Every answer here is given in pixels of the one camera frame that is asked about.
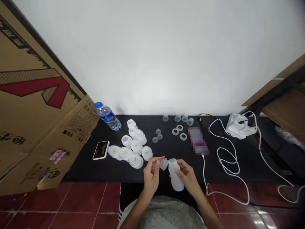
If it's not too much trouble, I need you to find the person's left hand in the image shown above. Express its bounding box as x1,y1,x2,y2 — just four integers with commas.
143,156,166,192

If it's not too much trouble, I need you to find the person's right hand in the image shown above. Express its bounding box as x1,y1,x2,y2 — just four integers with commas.
175,159,200,195

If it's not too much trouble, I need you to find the single frosted plastic bottle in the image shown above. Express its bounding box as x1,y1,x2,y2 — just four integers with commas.
168,159,185,192

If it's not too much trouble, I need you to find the clear silicone nipple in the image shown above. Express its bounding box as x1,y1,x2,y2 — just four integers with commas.
159,157,170,171

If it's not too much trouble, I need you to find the group of white plastic bottles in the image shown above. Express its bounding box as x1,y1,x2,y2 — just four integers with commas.
107,119,154,170

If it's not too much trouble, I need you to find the person's body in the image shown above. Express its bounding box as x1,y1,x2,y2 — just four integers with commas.
128,195,209,229

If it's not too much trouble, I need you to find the smartphone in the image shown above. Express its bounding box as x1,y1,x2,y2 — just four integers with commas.
187,126,210,156

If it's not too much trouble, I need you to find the white device with black face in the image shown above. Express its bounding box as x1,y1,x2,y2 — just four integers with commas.
92,141,110,160

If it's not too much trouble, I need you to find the blue cap water bottle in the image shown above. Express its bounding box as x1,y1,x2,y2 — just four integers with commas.
94,102,122,131

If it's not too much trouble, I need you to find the white power strip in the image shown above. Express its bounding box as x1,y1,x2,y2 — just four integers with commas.
226,112,258,140

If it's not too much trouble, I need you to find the clear plastic bag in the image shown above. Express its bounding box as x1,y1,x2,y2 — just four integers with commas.
274,126,305,149

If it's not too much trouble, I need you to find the large brown cardboard box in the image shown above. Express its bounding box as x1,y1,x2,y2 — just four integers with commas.
0,0,100,190

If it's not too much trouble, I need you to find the white phone charging cable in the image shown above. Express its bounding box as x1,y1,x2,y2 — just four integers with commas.
202,118,251,205

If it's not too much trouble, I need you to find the black cable with yellow plug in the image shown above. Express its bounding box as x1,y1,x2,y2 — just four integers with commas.
197,113,213,134

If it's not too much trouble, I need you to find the white power strip cord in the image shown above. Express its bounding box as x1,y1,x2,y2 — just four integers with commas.
243,111,300,204

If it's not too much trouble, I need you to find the black frame shelf with boards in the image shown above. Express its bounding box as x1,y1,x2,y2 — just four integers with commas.
241,53,305,177

